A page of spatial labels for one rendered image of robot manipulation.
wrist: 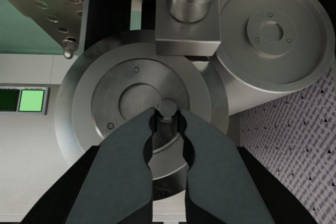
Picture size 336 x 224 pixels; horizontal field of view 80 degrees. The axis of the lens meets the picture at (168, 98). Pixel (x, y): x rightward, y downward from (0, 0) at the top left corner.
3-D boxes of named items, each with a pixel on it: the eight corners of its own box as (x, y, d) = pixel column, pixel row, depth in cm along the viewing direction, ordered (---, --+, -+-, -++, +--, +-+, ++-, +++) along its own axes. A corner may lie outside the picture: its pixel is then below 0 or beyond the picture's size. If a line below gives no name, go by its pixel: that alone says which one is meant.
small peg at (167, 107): (151, 112, 12) (163, 93, 13) (153, 117, 15) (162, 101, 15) (172, 123, 12) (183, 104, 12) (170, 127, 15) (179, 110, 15)
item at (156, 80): (115, 43, 16) (203, 77, 16) (120, 53, 18) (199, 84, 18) (71, 131, 15) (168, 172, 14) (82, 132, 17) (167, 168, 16)
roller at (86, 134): (208, 42, 18) (215, 180, 16) (180, 100, 43) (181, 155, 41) (77, 41, 18) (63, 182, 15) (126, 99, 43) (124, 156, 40)
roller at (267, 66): (325, -22, 20) (346, 94, 18) (235, 67, 45) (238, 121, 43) (207, -27, 20) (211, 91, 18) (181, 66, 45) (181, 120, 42)
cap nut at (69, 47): (74, 39, 51) (72, 56, 50) (80, 46, 55) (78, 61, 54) (59, 39, 51) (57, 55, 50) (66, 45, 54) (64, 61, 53)
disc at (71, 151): (223, 29, 19) (235, 201, 16) (222, 32, 19) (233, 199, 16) (63, 27, 18) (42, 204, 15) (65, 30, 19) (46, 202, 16)
